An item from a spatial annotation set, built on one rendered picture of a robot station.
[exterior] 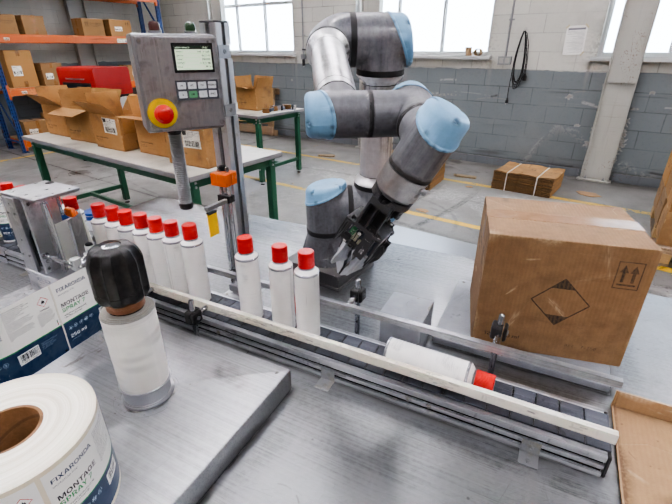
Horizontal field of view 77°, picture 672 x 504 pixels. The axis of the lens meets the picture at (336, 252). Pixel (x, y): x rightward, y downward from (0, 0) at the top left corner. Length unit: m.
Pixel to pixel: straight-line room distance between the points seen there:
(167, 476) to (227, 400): 0.16
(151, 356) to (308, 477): 0.33
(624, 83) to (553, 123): 0.79
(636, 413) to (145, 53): 1.17
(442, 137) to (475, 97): 5.62
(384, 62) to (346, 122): 0.39
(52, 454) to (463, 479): 0.58
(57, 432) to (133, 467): 0.16
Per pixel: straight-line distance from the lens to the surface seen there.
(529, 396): 0.88
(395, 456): 0.79
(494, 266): 0.92
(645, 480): 0.90
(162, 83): 1.00
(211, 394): 0.84
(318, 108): 0.69
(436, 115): 0.62
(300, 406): 0.86
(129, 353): 0.78
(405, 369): 0.82
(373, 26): 1.06
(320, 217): 1.17
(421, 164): 0.64
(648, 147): 6.01
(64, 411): 0.68
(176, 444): 0.78
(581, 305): 0.98
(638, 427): 0.99
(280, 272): 0.87
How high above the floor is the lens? 1.45
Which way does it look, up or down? 26 degrees down
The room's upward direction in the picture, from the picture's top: straight up
